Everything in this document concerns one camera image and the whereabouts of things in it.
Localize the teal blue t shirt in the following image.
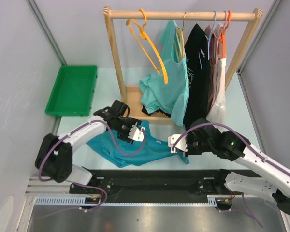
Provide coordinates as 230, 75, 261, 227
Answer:
87, 121, 190, 168

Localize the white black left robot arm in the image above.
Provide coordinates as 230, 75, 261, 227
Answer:
35, 100, 145, 193

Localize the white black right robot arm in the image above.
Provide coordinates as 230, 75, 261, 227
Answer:
176, 119, 290, 215

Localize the mint green t shirt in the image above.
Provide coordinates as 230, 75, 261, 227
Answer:
139, 20, 189, 126

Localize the black t shirt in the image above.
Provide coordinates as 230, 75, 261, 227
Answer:
141, 23, 212, 131

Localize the yellow plastic hanger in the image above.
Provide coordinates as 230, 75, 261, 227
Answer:
125, 8, 169, 85

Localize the light blue plastic hanger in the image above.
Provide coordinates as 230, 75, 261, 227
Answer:
205, 10, 217, 60

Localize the wooden hanger metal hook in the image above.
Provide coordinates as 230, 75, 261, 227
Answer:
175, 12, 187, 59

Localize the orange plastic hanger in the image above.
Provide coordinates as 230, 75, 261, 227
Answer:
219, 10, 232, 58

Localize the pink plastic hanger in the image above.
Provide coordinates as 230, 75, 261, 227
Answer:
212, 11, 230, 50

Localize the white garment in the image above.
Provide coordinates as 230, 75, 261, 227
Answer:
205, 23, 227, 129

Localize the wooden clothes rack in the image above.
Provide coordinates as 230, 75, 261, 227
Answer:
103, 6, 263, 125

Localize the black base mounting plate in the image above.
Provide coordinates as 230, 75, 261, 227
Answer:
70, 169, 257, 210

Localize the green plastic tray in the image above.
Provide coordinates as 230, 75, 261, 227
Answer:
45, 65, 98, 117

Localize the pink beige garment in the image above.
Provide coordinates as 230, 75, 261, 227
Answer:
207, 37, 218, 112

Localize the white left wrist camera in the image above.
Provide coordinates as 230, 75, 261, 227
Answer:
129, 125, 145, 142

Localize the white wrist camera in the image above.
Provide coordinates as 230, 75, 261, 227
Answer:
168, 134, 188, 153
129, 125, 145, 142

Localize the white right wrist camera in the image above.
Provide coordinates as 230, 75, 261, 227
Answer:
168, 134, 188, 153

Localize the white slotted cable duct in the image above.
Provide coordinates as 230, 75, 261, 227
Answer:
34, 196, 217, 207

